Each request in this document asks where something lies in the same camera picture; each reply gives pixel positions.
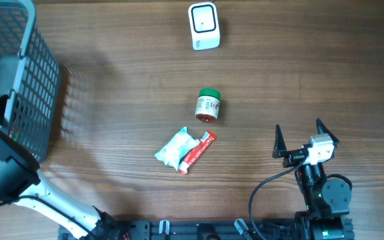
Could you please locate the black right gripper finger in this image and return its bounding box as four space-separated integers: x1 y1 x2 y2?
273 124 287 152
316 118 339 144

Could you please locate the red snack packet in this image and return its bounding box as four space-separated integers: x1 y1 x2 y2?
178 130 217 175

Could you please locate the green lid sauce jar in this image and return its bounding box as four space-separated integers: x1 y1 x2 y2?
195 88 221 123

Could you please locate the teal snack pouch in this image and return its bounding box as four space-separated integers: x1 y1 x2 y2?
155 127 199 171

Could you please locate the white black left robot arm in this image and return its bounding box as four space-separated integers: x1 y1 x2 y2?
0 104 121 239

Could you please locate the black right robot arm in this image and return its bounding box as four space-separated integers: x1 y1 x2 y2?
272 119 355 240

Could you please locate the white barcode scanner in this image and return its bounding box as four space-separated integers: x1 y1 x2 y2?
188 2 221 51

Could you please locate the dark grey plastic basket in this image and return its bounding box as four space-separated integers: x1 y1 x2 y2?
0 1 61 162

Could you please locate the black right camera cable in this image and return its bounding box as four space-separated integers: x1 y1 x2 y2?
248 155 309 240

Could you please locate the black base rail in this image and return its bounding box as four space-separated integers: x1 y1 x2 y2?
57 218 355 240

